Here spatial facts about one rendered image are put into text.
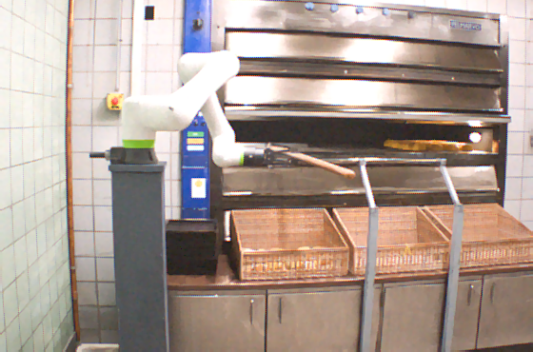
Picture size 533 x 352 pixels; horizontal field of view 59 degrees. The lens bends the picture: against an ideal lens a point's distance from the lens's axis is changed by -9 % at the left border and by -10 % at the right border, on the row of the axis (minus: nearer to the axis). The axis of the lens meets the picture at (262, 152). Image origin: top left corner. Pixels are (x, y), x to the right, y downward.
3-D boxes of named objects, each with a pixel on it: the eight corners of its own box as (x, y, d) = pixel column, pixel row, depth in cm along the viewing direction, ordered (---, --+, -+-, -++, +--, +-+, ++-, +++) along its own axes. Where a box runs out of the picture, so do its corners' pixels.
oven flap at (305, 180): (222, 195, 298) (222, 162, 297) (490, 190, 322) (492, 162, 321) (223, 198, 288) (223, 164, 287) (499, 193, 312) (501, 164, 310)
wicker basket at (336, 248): (229, 256, 293) (229, 208, 291) (324, 252, 302) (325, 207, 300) (239, 282, 245) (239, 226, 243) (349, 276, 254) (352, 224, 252)
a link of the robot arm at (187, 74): (193, 64, 207) (205, 46, 215) (167, 66, 212) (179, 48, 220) (208, 97, 220) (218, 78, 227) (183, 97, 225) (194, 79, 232)
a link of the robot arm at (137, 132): (148, 148, 178) (148, 94, 177) (114, 146, 184) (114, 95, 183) (167, 146, 190) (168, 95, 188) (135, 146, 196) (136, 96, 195)
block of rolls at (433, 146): (382, 146, 382) (382, 139, 381) (437, 146, 388) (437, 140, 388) (414, 151, 321) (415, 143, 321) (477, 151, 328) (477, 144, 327)
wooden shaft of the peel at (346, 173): (355, 180, 163) (356, 170, 162) (346, 180, 162) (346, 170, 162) (271, 147, 332) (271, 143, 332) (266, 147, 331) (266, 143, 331)
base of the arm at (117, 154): (87, 164, 178) (86, 147, 178) (94, 161, 193) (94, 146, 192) (157, 165, 182) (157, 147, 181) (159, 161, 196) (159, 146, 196)
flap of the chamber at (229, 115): (225, 114, 275) (223, 120, 294) (511, 122, 298) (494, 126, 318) (225, 110, 275) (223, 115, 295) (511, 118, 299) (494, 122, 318)
